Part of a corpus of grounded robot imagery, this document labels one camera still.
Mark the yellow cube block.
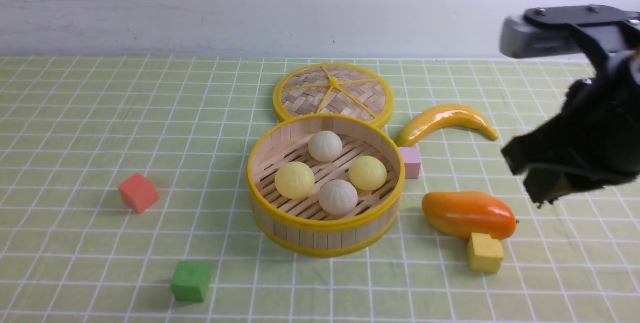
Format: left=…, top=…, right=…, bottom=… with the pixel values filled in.
left=467, top=232, right=505, bottom=275

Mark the yellow bun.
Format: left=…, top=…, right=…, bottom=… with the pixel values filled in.
left=348, top=156, right=387, bottom=191
left=274, top=161, right=316, bottom=200

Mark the green checkered tablecloth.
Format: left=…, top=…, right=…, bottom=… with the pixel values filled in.
left=0, top=56, right=640, bottom=323

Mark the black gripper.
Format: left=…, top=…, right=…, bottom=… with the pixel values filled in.
left=501, top=52, right=639, bottom=209

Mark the pink cube block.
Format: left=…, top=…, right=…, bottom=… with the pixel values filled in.
left=398, top=146, right=422, bottom=180

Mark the white bun front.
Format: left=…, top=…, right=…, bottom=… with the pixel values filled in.
left=318, top=179, right=359, bottom=217

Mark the white bun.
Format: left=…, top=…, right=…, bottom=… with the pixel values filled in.
left=307, top=130, right=343, bottom=163
left=318, top=179, right=359, bottom=217

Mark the yellow toy banana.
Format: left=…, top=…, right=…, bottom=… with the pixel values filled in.
left=394, top=104, right=499, bottom=148

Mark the red cube block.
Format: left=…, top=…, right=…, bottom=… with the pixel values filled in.
left=118, top=173, right=160, bottom=214

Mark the bamboo steamer tray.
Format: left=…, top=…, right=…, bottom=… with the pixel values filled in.
left=246, top=114, right=406, bottom=258

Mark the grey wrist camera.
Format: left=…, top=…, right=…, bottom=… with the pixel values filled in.
left=499, top=4, right=640, bottom=72

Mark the orange toy mango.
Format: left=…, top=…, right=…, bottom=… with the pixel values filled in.
left=422, top=191, right=519, bottom=240

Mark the green cube block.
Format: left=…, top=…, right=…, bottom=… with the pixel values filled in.
left=170, top=260, right=211, bottom=303

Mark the woven bamboo steamer lid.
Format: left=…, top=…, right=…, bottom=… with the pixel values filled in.
left=272, top=63, right=394, bottom=129

